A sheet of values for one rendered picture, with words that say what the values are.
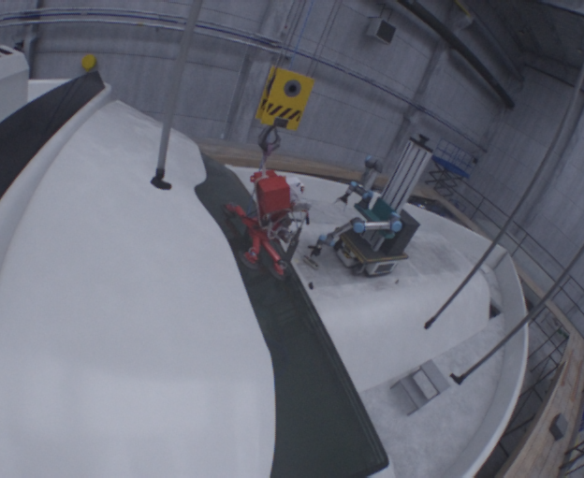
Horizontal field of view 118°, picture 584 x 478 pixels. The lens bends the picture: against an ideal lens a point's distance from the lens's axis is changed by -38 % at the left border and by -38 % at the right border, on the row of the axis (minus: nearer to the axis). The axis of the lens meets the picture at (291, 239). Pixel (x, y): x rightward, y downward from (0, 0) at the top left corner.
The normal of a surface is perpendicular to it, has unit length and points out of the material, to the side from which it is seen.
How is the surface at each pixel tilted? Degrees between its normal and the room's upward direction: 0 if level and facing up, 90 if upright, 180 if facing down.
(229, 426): 20
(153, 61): 90
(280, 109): 90
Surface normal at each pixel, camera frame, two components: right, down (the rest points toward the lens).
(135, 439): 0.63, -0.63
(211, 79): 0.38, 0.62
